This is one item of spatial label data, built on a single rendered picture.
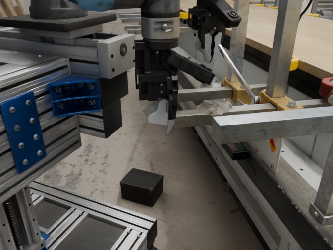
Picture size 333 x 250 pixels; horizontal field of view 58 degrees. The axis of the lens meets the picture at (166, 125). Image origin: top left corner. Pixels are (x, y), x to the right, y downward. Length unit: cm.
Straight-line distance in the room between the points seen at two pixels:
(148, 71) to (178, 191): 127
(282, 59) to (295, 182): 29
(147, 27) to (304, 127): 32
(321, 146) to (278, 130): 57
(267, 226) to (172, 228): 46
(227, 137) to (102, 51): 45
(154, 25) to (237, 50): 45
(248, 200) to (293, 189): 80
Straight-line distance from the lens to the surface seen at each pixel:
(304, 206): 73
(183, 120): 68
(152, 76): 60
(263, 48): 125
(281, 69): 77
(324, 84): 83
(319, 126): 49
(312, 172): 100
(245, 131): 43
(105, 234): 131
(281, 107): 74
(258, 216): 148
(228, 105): 72
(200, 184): 188
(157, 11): 58
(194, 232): 159
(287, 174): 81
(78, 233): 134
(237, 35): 98
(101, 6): 53
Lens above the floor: 114
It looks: 27 degrees down
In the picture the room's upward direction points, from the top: straight up
